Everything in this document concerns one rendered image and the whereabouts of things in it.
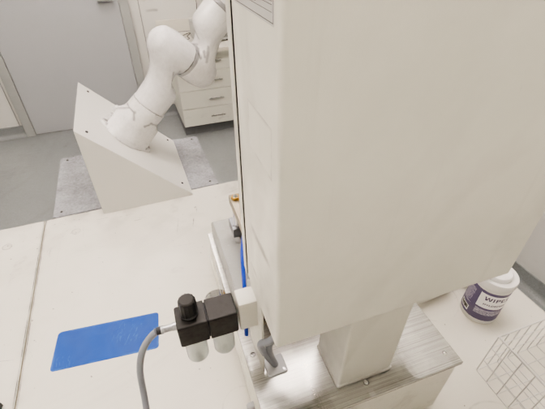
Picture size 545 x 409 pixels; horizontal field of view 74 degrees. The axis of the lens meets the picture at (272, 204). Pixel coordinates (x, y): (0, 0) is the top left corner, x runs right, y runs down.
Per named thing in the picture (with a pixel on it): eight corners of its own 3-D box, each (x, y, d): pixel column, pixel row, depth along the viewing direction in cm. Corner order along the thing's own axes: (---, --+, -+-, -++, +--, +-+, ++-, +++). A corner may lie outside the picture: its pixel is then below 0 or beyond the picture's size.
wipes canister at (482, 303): (504, 318, 89) (531, 277, 80) (477, 329, 87) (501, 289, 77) (477, 291, 96) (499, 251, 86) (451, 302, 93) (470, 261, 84)
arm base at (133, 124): (104, 106, 133) (126, 75, 129) (149, 135, 143) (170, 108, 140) (96, 127, 115) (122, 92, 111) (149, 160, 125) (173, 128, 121)
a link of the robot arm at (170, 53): (109, 77, 114) (156, 11, 109) (156, 104, 130) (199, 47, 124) (120, 95, 109) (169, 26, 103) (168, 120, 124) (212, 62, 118)
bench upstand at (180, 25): (294, 22, 350) (294, 10, 344) (157, 34, 313) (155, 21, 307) (293, 21, 353) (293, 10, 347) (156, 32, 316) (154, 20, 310)
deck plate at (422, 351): (461, 363, 62) (464, 361, 62) (269, 439, 53) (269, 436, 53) (337, 206, 96) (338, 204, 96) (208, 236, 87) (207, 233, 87)
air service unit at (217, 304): (262, 350, 59) (259, 290, 50) (170, 379, 55) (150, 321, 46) (252, 323, 63) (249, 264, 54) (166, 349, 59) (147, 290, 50)
